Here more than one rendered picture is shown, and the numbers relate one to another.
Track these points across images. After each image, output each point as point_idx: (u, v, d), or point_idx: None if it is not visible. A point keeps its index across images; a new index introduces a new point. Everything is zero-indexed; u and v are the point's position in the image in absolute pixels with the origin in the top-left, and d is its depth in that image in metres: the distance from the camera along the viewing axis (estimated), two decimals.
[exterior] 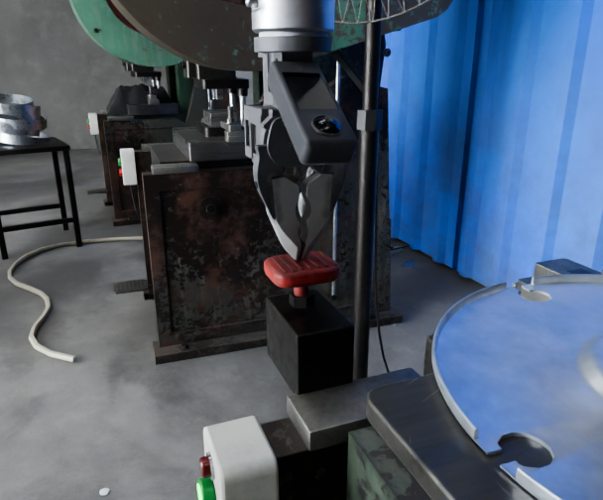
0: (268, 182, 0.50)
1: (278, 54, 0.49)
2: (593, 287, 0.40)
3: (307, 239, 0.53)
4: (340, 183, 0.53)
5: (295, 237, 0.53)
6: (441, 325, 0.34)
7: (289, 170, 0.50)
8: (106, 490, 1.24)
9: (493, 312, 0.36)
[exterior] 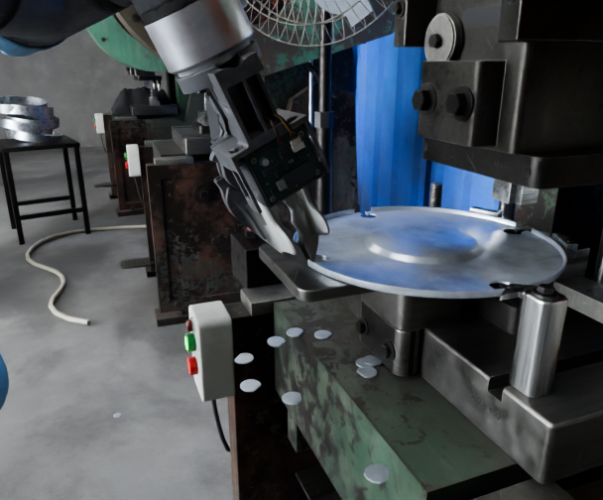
0: None
1: None
2: (404, 212, 0.72)
3: (290, 241, 0.54)
4: (237, 213, 0.50)
5: (301, 231, 0.54)
6: None
7: None
8: (118, 414, 1.56)
9: (339, 221, 0.68)
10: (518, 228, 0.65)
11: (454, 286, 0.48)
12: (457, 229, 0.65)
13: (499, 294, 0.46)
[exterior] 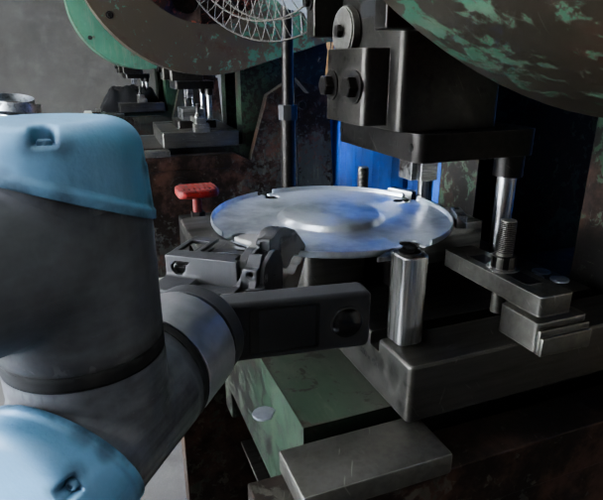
0: None
1: None
2: (302, 191, 0.78)
3: (302, 248, 0.52)
4: (285, 230, 0.46)
5: (301, 265, 0.53)
6: (218, 207, 0.68)
7: None
8: None
9: (247, 203, 0.71)
10: (405, 198, 0.74)
11: (372, 247, 0.55)
12: (355, 202, 0.72)
13: None
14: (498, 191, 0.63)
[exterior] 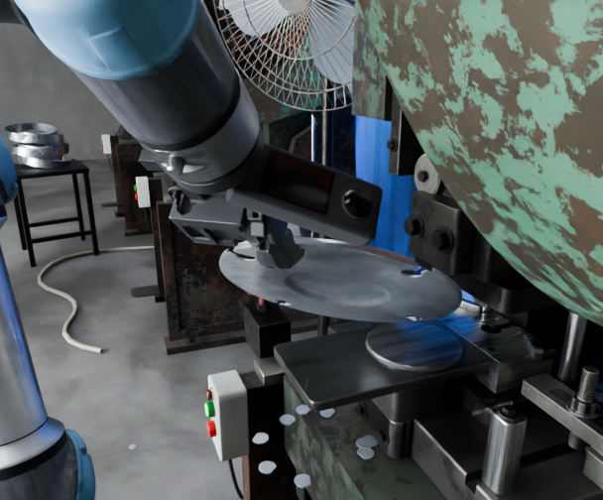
0: (281, 257, 0.46)
1: None
2: (315, 311, 0.77)
3: None
4: None
5: (301, 254, 0.52)
6: (229, 275, 0.69)
7: (284, 230, 0.46)
8: (134, 445, 1.67)
9: (258, 290, 0.72)
10: (417, 319, 0.72)
11: (371, 261, 0.54)
12: (365, 308, 0.71)
13: (410, 262, 0.52)
14: (570, 324, 0.68)
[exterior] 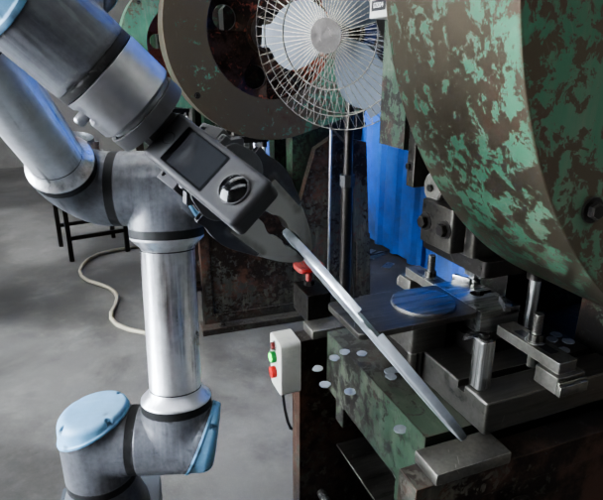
0: (229, 236, 0.49)
1: None
2: None
3: (301, 238, 0.53)
4: (287, 178, 0.50)
5: (286, 251, 0.53)
6: None
7: None
8: None
9: None
10: None
11: None
12: (409, 380, 0.60)
13: (353, 308, 0.45)
14: (530, 288, 1.01)
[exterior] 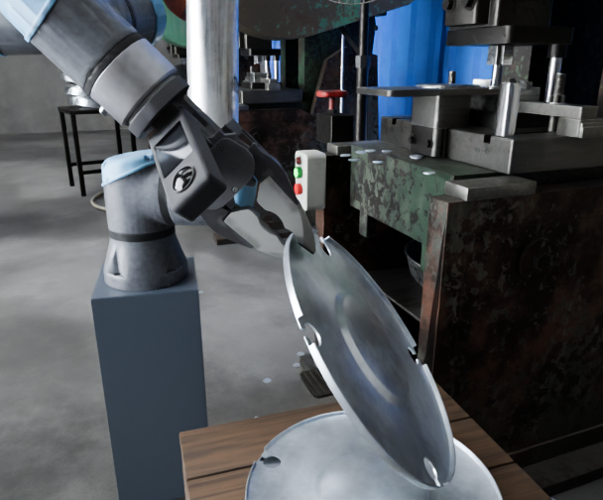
0: (222, 225, 0.53)
1: (156, 124, 0.52)
2: (431, 395, 0.63)
3: (299, 238, 0.53)
4: (282, 176, 0.51)
5: (282, 248, 0.53)
6: (375, 285, 0.69)
7: (230, 204, 0.52)
8: (202, 292, 2.04)
9: (393, 320, 0.67)
10: (440, 483, 0.50)
11: (303, 296, 0.48)
12: (414, 411, 0.55)
13: (296, 312, 0.44)
14: (550, 67, 1.05)
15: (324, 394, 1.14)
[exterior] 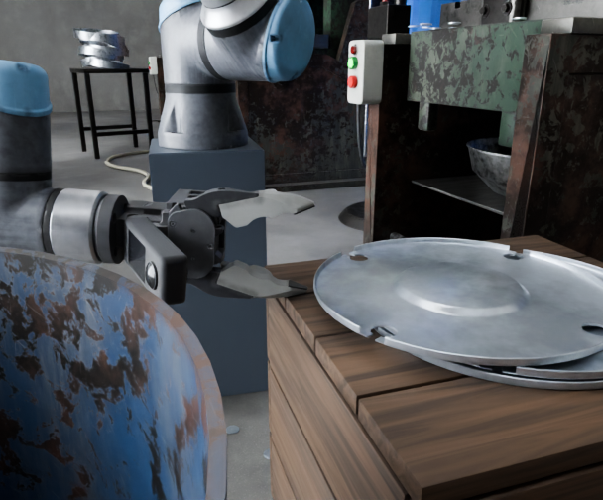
0: (217, 287, 0.55)
1: (123, 242, 0.56)
2: (558, 269, 0.58)
3: (290, 211, 0.52)
4: (224, 193, 0.51)
5: (279, 289, 0.55)
6: (430, 239, 0.67)
7: (217, 259, 0.54)
8: None
9: (470, 249, 0.64)
10: None
11: (356, 311, 0.48)
12: (542, 299, 0.51)
13: (354, 329, 0.45)
14: None
15: None
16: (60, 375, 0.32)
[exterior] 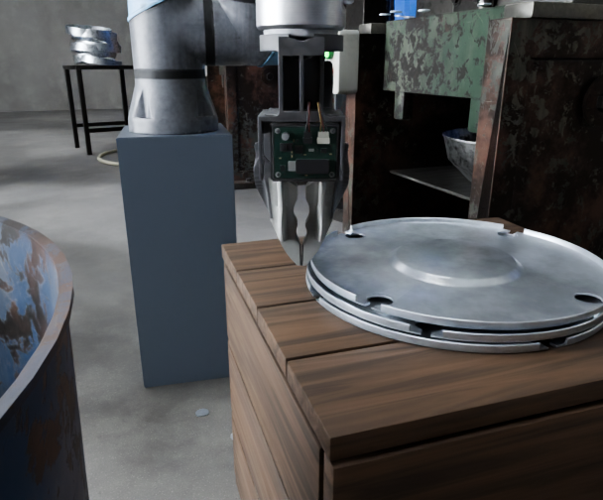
0: None
1: None
2: (551, 245, 0.59)
3: (297, 237, 0.54)
4: (261, 184, 0.52)
5: (309, 233, 0.54)
6: (425, 219, 0.67)
7: None
8: None
9: (465, 228, 0.65)
10: None
11: (352, 282, 0.49)
12: (536, 271, 0.52)
13: (350, 298, 0.45)
14: None
15: None
16: None
